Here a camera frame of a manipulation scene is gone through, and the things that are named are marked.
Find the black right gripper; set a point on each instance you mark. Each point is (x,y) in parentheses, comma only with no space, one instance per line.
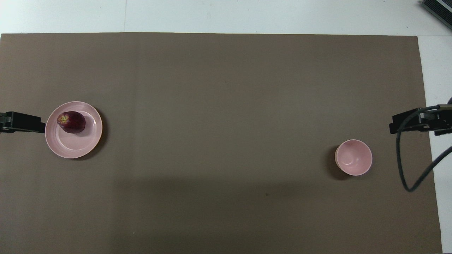
(439,118)

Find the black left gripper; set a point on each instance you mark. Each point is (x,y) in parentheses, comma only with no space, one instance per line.
(4,123)

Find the dark red apple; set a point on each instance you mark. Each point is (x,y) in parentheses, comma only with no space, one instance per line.
(72,122)

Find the pink plate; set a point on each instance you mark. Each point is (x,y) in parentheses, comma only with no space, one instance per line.
(74,145)

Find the pink bowl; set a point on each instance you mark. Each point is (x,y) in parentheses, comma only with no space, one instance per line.
(354,158)

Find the grey ridged device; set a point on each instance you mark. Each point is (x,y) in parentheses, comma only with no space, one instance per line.
(439,8)

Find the brown paper table mat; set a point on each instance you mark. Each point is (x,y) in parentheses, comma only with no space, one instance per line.
(226,123)

